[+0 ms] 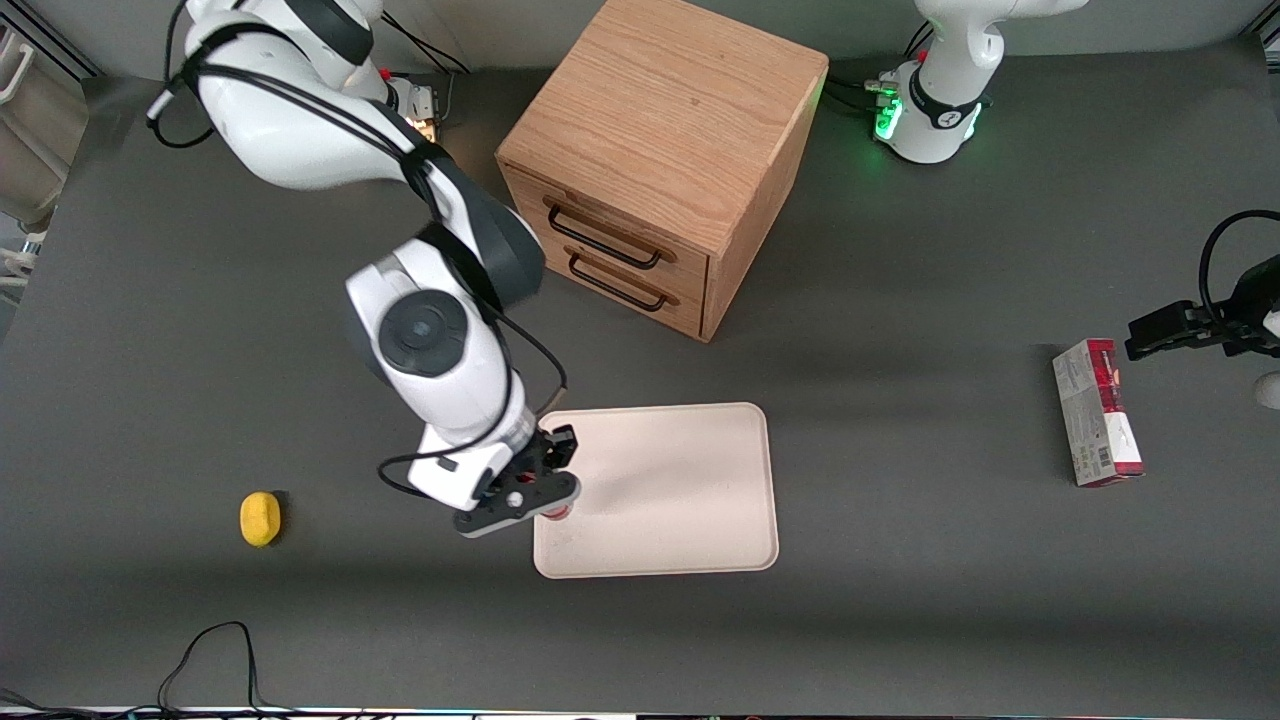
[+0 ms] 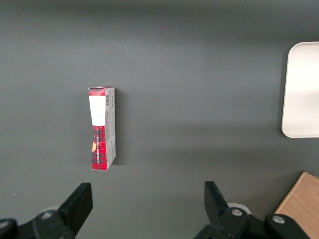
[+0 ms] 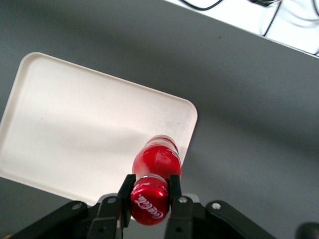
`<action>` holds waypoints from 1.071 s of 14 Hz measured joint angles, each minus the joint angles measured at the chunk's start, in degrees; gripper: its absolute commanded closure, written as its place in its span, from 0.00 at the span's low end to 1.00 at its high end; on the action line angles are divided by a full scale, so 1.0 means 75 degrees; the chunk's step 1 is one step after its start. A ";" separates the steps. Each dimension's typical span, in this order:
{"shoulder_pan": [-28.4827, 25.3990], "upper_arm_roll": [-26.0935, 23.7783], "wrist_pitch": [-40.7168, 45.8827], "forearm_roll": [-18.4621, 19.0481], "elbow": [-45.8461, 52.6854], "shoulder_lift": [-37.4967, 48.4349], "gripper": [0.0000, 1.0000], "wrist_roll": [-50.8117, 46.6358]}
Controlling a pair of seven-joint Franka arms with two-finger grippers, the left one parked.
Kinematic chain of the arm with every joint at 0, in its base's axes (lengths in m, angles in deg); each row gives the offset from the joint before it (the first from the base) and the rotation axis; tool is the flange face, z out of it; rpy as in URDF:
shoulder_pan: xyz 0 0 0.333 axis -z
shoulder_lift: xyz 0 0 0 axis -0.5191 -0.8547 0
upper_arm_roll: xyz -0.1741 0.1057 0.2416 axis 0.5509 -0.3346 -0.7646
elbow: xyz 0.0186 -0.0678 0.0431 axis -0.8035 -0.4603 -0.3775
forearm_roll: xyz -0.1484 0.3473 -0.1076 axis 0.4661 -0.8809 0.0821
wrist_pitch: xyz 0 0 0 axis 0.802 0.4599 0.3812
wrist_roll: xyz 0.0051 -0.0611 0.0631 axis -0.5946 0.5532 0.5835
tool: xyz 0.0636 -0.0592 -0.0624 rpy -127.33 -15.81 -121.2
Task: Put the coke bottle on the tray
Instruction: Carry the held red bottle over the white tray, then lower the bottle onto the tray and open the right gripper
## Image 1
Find black left base cables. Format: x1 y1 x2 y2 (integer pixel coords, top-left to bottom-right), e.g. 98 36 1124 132
824 20 937 119

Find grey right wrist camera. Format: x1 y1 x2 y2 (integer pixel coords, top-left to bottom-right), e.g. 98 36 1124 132
453 471 583 540

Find black cable loop on table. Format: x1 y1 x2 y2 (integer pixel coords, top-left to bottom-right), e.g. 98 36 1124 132
0 621 301 717

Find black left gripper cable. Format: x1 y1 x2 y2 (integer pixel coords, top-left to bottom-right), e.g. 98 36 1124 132
1199 209 1280 323

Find beige chair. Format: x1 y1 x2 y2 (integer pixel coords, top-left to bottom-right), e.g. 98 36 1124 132
0 22 91 306

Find black base cables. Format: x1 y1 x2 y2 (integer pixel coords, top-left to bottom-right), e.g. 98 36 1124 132
380 10 477 126
824 20 937 119

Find grey and red carton box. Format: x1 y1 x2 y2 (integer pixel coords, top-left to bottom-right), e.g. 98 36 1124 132
1052 338 1146 489

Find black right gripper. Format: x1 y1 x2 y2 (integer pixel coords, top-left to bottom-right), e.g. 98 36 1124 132
488 424 581 501

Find black drawer handle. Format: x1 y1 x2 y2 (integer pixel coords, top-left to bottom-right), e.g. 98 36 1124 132
544 197 679 271
565 245 681 313

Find beige plastic tray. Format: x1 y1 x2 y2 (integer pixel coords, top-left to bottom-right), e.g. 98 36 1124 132
532 402 780 580

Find yellow lemon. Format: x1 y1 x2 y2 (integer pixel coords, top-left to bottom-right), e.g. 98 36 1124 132
239 491 283 549

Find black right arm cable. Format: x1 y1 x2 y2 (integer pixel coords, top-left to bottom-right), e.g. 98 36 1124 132
148 0 569 501

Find black right base cables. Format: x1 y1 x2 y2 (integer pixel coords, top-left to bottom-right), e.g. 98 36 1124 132
380 10 477 126

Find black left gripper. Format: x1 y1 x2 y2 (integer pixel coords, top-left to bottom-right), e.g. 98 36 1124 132
1124 254 1280 362

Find wooden drawer cabinet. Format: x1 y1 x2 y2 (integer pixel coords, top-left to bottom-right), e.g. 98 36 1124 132
495 0 830 344

